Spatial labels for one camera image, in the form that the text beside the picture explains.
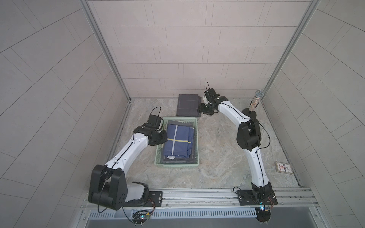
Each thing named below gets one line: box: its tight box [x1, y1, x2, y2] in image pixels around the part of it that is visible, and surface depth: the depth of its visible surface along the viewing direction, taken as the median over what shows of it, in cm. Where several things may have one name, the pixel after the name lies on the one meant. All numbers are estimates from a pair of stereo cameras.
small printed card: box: [274, 161, 294, 175], surface depth 82 cm
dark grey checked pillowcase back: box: [176, 93, 202, 118], surface depth 114 cm
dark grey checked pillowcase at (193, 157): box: [162, 120, 197, 163], surface depth 83 cm
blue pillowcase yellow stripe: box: [163, 124, 195, 161], surface depth 88 cm
